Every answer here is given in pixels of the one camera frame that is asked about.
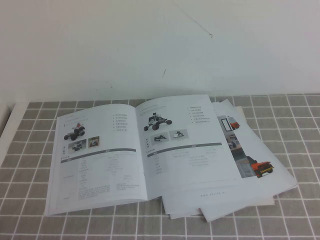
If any product catalogue book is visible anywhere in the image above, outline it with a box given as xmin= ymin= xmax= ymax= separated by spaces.
xmin=44 ymin=94 xmax=245 ymax=217

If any plain white paper sheet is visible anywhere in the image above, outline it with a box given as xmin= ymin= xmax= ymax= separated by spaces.
xmin=199 ymin=197 xmax=275 ymax=224
xmin=167 ymin=208 xmax=203 ymax=221

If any brochure with orange vehicle print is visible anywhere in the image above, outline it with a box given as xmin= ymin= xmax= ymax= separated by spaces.
xmin=161 ymin=98 xmax=299 ymax=221

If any grey checkered tablecloth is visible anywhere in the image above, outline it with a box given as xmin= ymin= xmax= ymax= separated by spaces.
xmin=0 ymin=92 xmax=320 ymax=240

